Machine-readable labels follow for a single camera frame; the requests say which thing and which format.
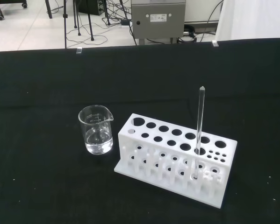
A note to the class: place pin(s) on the clear plastic clip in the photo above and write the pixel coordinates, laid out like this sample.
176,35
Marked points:
214,43
78,51

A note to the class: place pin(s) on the grey metal cabinet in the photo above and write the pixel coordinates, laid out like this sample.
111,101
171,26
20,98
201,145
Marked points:
158,21

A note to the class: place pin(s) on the black tripod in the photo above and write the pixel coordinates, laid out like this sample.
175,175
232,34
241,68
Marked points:
83,16

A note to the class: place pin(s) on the clear glass beaker with water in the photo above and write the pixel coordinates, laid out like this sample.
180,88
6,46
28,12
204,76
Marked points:
96,133

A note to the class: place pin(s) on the white curtain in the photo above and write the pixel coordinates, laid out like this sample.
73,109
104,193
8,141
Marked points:
254,18

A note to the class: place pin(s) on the white test tube rack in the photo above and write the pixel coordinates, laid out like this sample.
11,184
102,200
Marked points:
177,149

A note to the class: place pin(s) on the black bench cloth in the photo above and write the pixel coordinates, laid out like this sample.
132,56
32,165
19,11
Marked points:
60,93

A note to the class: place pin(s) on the black tripod stand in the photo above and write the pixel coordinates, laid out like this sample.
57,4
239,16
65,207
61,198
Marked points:
65,23

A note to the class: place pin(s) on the black office chair base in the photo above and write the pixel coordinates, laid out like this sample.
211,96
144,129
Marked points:
4,8

